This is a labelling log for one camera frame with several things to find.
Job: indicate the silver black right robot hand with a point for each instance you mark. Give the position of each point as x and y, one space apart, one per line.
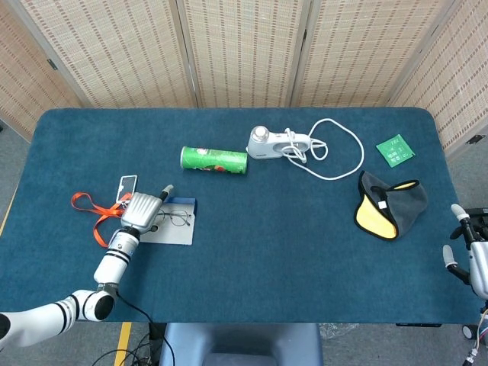
480 267

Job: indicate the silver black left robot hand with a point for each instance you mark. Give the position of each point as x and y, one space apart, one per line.
139 211

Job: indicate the thin-framed eyeglasses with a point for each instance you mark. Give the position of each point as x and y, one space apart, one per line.
177 218

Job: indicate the blue and grey case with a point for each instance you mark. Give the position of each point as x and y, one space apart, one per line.
175 236

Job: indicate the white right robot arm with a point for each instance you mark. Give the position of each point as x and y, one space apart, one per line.
483 331

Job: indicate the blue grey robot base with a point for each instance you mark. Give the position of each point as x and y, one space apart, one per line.
240 343

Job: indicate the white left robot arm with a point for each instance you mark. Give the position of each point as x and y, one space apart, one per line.
114 263

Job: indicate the clear badge card holder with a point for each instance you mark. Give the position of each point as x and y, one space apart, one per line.
129 187

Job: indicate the black equipment base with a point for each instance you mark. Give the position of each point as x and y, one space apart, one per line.
481 211

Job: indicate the green chips can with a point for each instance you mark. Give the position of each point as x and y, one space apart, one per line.
213 160

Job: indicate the grey yellow cloth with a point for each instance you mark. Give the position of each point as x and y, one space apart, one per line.
404 206

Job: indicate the black table leg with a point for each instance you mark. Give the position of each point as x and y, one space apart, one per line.
155 335

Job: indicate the black screen hinge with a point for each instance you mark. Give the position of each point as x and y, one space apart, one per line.
474 139
52 65

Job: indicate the white handheld appliance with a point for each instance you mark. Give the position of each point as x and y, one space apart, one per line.
267 146

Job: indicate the green square packet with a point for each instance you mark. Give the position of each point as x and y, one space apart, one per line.
395 150

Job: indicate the blue table cover cloth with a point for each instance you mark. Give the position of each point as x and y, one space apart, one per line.
286 228

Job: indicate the clear plastic wrap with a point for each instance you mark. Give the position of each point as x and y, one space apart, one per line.
335 329

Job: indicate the bamboo folding screen panel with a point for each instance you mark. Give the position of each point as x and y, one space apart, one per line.
457 76
362 53
23 84
114 53
244 53

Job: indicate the black table frame bar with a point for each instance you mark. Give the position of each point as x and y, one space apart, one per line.
419 325

